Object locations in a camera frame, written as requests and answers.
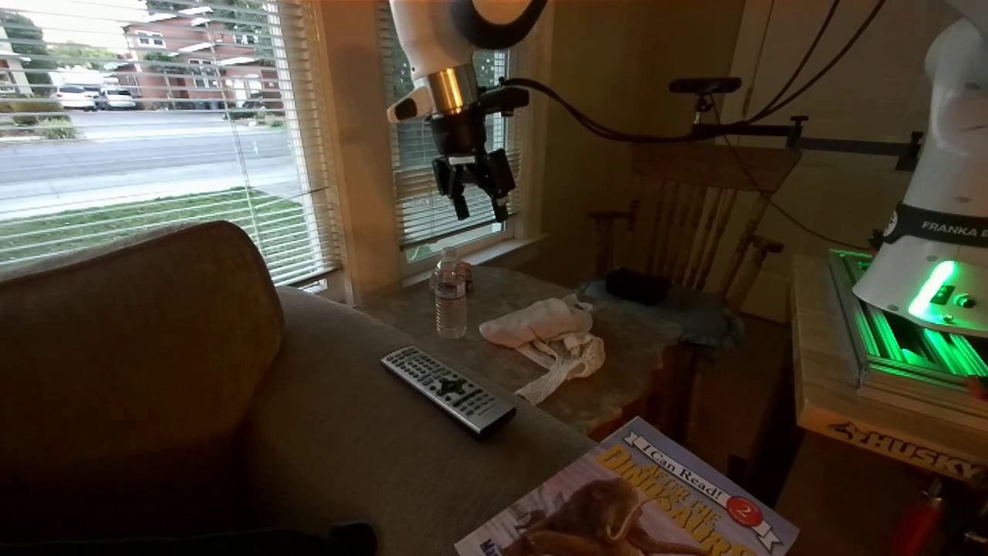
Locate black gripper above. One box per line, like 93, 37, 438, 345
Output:
429, 86, 527, 223

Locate grey remote control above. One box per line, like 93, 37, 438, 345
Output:
379, 345, 514, 440

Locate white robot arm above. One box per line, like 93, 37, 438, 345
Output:
385, 0, 988, 336

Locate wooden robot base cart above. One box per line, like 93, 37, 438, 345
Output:
790, 251, 988, 484

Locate clear plastic water bottle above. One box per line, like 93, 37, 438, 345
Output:
433, 247, 470, 341

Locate white crocheted cloth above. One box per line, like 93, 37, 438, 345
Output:
477, 297, 605, 404

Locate black object on cushion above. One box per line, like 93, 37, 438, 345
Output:
605, 270, 670, 306

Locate wooden rocking chair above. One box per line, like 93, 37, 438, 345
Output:
589, 144, 800, 309

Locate blue ruffled seat cushion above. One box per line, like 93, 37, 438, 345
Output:
576, 283, 744, 348

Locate magazine with animal cover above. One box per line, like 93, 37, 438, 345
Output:
452, 417, 800, 556

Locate white window blinds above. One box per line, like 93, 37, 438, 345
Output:
0, 0, 506, 286

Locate olive green sofa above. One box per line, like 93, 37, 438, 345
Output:
0, 223, 589, 556

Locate black camera on clamp arm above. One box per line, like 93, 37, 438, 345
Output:
670, 78, 924, 174

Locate red handled tool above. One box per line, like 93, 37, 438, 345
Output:
886, 480, 944, 556

